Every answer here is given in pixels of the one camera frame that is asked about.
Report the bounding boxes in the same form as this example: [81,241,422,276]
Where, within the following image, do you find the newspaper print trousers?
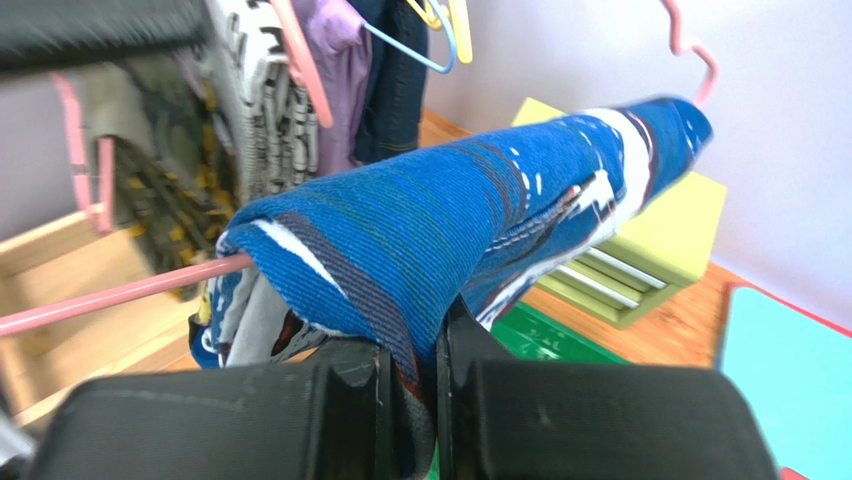
[197,1,293,204]

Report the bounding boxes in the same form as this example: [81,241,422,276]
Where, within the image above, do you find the light blue cutting board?
[717,284,852,480]

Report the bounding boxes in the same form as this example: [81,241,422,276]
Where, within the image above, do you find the blue wire hanger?
[364,1,459,74]

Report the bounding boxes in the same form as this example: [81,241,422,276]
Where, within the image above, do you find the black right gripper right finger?
[437,300,779,480]

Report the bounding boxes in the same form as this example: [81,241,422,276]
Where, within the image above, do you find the dark blue jeans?
[351,0,428,164]

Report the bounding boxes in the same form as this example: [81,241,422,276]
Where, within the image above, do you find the green plastic tray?
[427,298,627,479]

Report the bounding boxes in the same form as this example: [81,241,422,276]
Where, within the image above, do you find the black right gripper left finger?
[26,339,399,480]

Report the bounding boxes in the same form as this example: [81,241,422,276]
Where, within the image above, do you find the camouflage trousers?
[80,56,236,274]

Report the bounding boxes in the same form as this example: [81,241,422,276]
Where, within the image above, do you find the pink hanger with newspaper trousers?
[269,0,334,129]

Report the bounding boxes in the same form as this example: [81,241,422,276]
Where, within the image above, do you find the yellow hanger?
[406,0,473,64]

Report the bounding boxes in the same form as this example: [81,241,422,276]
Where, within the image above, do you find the wooden clothes rack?
[1,213,199,427]

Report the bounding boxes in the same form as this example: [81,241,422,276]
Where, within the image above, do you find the pink hanger with camouflage trousers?
[50,72,115,236]

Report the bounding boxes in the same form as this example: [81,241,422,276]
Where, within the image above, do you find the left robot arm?
[1,0,211,77]

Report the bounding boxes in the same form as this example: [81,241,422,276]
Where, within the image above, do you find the blue white patterned trousers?
[187,96,715,401]

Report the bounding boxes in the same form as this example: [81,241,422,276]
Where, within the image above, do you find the green mini drawer chest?
[511,97,728,331]

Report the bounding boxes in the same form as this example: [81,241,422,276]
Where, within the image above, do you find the purple trousers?
[292,0,372,176]

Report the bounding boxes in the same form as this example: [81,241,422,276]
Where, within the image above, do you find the pink wire hanger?
[1,0,719,337]

